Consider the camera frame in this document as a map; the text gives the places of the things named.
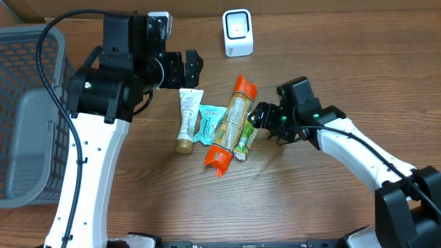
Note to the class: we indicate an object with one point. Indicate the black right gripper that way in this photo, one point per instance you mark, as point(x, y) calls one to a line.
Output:
point(268, 114)

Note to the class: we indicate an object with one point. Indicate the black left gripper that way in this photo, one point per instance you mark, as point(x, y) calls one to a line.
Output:
point(176, 80)

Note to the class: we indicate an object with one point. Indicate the white barcode scanner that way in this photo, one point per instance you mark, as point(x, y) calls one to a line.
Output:
point(238, 33)

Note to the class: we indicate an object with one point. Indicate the grey plastic shopping basket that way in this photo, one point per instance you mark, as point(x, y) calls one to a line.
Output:
point(34, 136)

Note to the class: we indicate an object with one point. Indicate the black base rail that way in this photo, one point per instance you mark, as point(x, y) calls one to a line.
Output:
point(262, 244)

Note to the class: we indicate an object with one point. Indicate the green juice carton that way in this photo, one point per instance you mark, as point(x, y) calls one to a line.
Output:
point(246, 140)

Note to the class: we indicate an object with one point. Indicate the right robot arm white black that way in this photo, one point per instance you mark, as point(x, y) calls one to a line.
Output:
point(407, 199)

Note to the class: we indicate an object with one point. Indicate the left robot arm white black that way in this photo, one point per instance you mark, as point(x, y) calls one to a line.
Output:
point(114, 83)

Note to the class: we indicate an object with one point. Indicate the white cream tube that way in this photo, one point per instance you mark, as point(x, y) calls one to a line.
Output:
point(190, 99)

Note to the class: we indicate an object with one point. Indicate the orange cracker pack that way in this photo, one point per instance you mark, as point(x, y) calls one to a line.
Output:
point(221, 151)

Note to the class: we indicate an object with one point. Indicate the teal wipes pack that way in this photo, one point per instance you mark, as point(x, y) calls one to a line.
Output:
point(211, 116)

